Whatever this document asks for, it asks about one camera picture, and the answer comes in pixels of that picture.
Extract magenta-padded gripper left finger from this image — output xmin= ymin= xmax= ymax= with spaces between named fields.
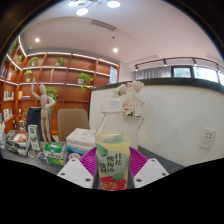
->
xmin=56 ymin=146 xmax=99 ymax=190

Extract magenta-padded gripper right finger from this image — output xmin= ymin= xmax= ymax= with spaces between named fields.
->
xmin=128 ymin=146 xmax=170 ymax=190

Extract yellow drink bottle white cap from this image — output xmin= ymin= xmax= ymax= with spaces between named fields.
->
xmin=94 ymin=98 xmax=132 ymax=192

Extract green white box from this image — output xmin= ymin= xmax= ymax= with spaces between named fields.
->
xmin=43 ymin=141 xmax=68 ymax=167

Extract white book stack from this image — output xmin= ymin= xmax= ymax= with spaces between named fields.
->
xmin=65 ymin=128 xmax=98 ymax=156

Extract white ceramic vase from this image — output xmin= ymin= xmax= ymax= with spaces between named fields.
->
xmin=121 ymin=114 xmax=145 ymax=151

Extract tan upholstered chair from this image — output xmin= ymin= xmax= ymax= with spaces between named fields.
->
xmin=57 ymin=108 xmax=90 ymax=144

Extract tall green white carton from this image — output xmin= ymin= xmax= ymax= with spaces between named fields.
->
xmin=27 ymin=124 xmax=42 ymax=152

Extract dark book stack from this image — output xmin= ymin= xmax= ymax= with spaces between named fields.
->
xmin=5 ymin=129 xmax=31 ymax=157

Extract dark office chair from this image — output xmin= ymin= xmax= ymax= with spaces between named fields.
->
xmin=25 ymin=106 xmax=43 ymax=134

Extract wooden artist mannequin figure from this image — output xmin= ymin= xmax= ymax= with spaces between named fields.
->
xmin=30 ymin=78 xmax=57 ymax=144

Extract pink white flower bouquet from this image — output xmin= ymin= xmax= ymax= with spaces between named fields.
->
xmin=111 ymin=79 xmax=146 ymax=118

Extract wooden shelf unit with books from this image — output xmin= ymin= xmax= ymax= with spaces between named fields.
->
xmin=0 ymin=35 xmax=120 ymax=134

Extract colourful book stack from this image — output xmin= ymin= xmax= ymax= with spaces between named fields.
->
xmin=0 ymin=121 xmax=7 ymax=150

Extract grey curtain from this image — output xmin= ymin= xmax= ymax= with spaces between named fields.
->
xmin=134 ymin=65 xmax=173 ymax=81

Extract dark framed window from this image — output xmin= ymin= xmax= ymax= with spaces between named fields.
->
xmin=171 ymin=65 xmax=224 ymax=86

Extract ceiling air vent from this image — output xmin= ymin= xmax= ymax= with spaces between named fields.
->
xmin=90 ymin=18 xmax=118 ymax=32

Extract branched ceiling lamp round bulbs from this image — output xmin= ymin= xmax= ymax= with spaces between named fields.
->
xmin=67 ymin=0 xmax=122 ymax=17

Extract white wall socket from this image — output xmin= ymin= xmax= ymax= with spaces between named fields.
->
xmin=199 ymin=128 xmax=217 ymax=150

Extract white wall notice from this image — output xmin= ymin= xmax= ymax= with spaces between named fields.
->
xmin=109 ymin=65 xmax=119 ymax=85

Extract black track light rail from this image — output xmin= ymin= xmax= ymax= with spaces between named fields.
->
xmin=133 ymin=57 xmax=224 ymax=73

